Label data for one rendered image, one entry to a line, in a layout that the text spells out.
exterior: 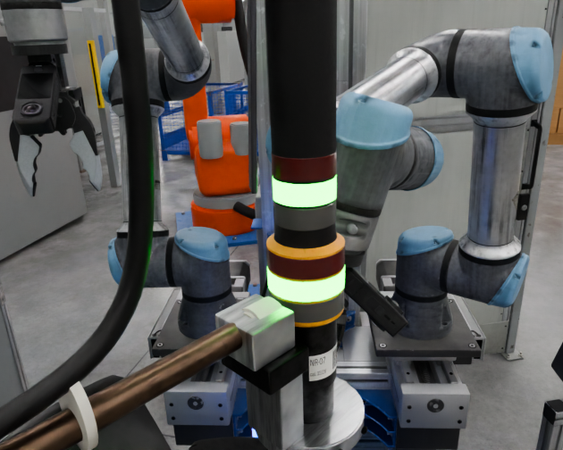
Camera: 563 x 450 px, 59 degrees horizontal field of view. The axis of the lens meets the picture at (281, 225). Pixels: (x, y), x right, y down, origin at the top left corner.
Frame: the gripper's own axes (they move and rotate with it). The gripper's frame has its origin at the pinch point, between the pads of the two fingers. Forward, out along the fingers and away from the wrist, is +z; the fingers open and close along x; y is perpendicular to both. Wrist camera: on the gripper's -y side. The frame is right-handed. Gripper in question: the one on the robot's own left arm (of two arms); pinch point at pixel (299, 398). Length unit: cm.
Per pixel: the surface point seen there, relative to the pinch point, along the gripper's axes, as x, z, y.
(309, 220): 24.6, -28.7, 13.1
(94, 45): -555, -9, 122
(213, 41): -1096, -57, -20
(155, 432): 14.7, -6.0, 17.2
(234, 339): 26.8, -22.6, 15.7
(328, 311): 24.9, -24.0, 10.7
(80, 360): 30.7, -23.2, 22.2
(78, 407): 31.6, -21.7, 21.9
